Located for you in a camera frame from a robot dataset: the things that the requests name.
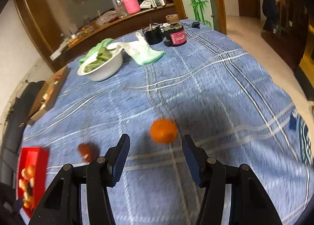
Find wrinkled red date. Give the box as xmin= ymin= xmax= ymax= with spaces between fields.
xmin=78 ymin=143 xmax=99 ymax=163

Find blue plaid tablecloth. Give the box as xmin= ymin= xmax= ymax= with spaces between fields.
xmin=22 ymin=22 xmax=313 ymax=224

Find wooden counter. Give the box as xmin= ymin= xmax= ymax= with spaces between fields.
xmin=52 ymin=4 xmax=176 ymax=68

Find plastic bag on counter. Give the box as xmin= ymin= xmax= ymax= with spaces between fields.
xmin=96 ymin=10 xmax=118 ymax=26

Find glass pitcher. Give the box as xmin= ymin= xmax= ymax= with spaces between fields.
xmin=112 ymin=0 xmax=128 ymax=18

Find small orange mandarin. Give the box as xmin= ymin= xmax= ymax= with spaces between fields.
xmin=150 ymin=119 xmax=178 ymax=144

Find pink thermos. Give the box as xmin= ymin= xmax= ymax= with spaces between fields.
xmin=122 ymin=0 xmax=141 ymax=14

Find green leaves in bowl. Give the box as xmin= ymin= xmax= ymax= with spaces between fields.
xmin=84 ymin=47 xmax=112 ymax=73

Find cardboard box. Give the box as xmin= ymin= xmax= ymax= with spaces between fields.
xmin=19 ymin=66 xmax=70 ymax=127

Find red tray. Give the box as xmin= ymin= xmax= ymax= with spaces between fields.
xmin=16 ymin=147 xmax=49 ymax=218

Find white cloth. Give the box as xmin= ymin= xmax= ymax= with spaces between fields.
xmin=106 ymin=32 xmax=165 ymax=66

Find green cloth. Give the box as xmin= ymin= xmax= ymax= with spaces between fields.
xmin=79 ymin=38 xmax=113 ymax=66

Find black jar red label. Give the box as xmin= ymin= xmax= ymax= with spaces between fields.
xmin=163 ymin=14 xmax=187 ymax=46

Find black cup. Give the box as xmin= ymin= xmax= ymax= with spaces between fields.
xmin=142 ymin=24 xmax=163 ymax=45

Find black sofa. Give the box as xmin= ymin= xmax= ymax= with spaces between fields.
xmin=1 ymin=80 xmax=45 ymax=188

